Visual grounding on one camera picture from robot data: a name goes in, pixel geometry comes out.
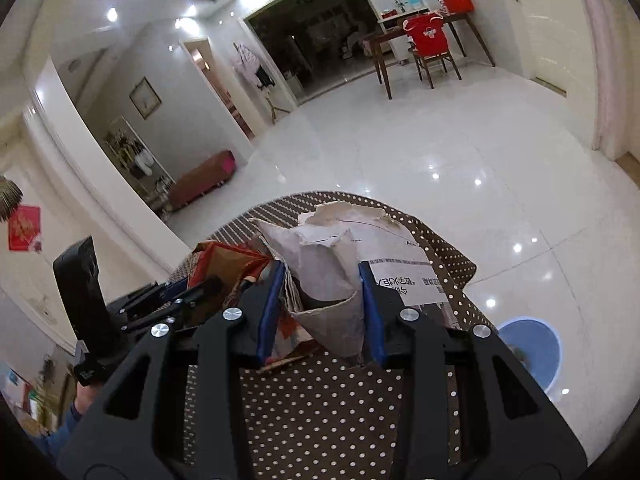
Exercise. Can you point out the brown polka dot tablecloth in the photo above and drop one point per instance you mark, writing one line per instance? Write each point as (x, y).
(320, 410)

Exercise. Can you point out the straw hanging ornament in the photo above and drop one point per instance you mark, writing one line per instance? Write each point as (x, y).
(9, 197)

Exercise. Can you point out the red chair cover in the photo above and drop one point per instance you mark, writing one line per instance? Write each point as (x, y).
(429, 37)

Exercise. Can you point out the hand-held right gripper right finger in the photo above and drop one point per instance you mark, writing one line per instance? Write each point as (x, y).
(372, 312)

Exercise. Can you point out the storage shelf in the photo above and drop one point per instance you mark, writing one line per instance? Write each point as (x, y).
(137, 160)

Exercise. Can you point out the red square wall decoration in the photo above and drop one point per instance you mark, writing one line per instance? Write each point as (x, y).
(24, 229)

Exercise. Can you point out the wooden dining table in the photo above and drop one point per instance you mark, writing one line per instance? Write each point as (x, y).
(395, 35)

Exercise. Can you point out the red upholstered bench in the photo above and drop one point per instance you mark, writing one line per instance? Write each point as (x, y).
(200, 182)

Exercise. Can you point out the person's left forearm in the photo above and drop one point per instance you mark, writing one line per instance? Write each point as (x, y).
(60, 430)

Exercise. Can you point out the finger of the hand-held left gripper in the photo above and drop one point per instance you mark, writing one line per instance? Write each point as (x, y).
(150, 296)
(195, 296)

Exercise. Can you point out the grey paper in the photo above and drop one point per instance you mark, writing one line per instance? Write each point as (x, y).
(325, 270)

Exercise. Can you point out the red printed paper piece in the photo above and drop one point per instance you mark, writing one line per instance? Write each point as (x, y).
(295, 341)

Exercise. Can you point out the white single door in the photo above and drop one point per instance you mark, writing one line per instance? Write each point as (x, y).
(555, 35)

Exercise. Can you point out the glass sliding door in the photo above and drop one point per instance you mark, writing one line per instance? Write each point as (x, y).
(310, 50)

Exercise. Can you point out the light blue plastic bin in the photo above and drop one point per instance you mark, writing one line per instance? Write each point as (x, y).
(530, 345)

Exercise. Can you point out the pink curtain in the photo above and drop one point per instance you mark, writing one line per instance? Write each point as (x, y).
(610, 60)

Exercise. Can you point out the dark framed wall picture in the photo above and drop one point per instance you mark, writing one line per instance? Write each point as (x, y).
(145, 97)

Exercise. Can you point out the torn white shipping bag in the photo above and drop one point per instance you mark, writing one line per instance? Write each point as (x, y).
(395, 250)

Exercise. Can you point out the red orange wrapper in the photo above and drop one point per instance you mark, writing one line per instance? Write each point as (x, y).
(225, 260)

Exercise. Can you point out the person's left hand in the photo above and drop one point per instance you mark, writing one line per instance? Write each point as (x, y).
(86, 402)

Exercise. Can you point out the wooden chair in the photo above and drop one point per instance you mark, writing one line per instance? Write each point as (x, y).
(440, 64)

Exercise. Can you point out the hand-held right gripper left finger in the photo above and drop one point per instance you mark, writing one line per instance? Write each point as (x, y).
(270, 310)

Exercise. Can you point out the light blue desk ornament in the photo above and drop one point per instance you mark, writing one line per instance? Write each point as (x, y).
(414, 2)

